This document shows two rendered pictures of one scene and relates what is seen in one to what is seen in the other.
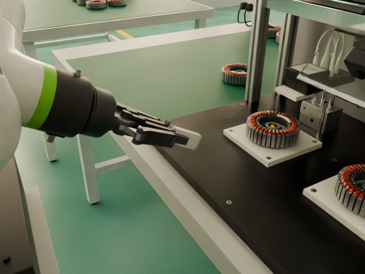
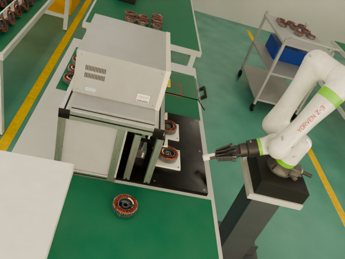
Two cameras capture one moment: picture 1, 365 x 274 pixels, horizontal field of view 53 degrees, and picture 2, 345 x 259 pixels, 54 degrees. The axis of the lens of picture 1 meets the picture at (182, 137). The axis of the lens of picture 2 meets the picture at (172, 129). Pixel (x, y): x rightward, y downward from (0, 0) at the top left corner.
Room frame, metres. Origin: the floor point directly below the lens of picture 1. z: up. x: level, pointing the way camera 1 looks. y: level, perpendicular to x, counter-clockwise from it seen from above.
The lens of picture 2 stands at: (2.03, 0.20, 1.97)
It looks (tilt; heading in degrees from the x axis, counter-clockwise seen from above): 36 degrees down; 197
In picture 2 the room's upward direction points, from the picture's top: 20 degrees clockwise
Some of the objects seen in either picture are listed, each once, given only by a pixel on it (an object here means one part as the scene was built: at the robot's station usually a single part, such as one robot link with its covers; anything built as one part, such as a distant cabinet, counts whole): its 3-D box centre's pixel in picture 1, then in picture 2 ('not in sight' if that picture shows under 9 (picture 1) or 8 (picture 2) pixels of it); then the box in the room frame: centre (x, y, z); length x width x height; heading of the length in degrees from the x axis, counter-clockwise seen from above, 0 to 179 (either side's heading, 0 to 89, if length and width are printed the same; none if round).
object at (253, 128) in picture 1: (272, 128); (167, 154); (0.69, -0.19, 0.80); 0.11 x 0.11 x 0.04
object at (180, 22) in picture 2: not in sight; (141, 36); (-1.38, -1.60, 0.38); 1.85 x 1.10 x 0.75; 30
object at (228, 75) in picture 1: (239, 74); (125, 205); (1.10, -0.18, 0.77); 0.11 x 0.11 x 0.04
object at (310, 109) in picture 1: (320, 114); (140, 149); (0.76, -0.32, 0.80); 0.08 x 0.05 x 0.06; 30
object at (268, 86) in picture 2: not in sight; (281, 63); (-2.20, -0.06, 0.51); 1.01 x 0.60 x 1.01; 30
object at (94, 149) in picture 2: not in sight; (88, 149); (1.06, -0.44, 0.91); 0.28 x 0.03 x 0.32; 120
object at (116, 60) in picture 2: not in sight; (125, 59); (0.73, -0.54, 1.22); 0.44 x 0.39 x 0.20; 30
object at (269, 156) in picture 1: (271, 138); (166, 157); (0.69, -0.19, 0.78); 0.15 x 0.15 x 0.01; 30
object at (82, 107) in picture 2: not in sight; (120, 82); (0.74, -0.53, 1.09); 0.68 x 0.44 x 0.05; 30
